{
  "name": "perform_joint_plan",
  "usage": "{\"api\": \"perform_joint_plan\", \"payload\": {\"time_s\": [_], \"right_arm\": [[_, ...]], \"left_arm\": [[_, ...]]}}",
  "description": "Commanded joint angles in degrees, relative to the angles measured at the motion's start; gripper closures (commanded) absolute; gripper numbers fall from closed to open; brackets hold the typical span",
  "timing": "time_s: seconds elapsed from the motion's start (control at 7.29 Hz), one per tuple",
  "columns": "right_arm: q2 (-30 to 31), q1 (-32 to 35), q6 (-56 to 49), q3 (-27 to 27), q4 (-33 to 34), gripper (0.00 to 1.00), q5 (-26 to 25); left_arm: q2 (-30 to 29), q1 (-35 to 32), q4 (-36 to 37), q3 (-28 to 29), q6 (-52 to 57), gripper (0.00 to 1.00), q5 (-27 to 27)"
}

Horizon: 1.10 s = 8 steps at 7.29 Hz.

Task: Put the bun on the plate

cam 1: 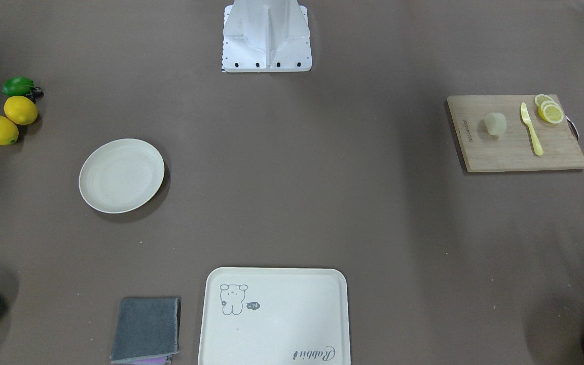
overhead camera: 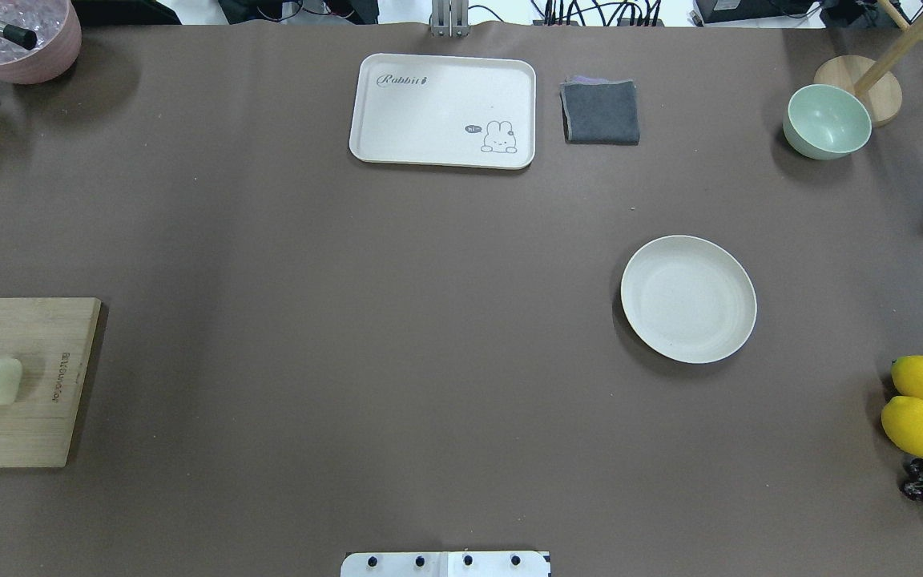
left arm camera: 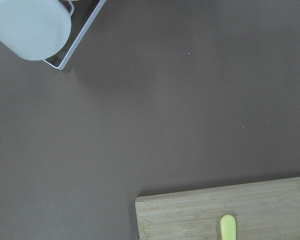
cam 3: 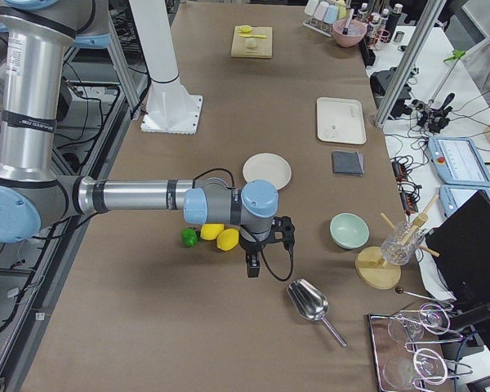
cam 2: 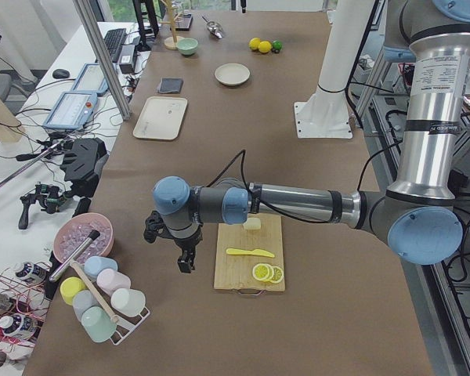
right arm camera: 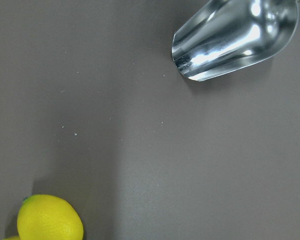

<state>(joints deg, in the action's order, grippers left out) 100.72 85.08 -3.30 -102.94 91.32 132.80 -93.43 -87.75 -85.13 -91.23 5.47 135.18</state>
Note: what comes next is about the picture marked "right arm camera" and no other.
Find yellow lemon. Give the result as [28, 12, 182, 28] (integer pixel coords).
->
[17, 194, 84, 240]
[3, 235, 20, 240]

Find metal scoop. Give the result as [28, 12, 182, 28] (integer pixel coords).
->
[171, 0, 299, 82]

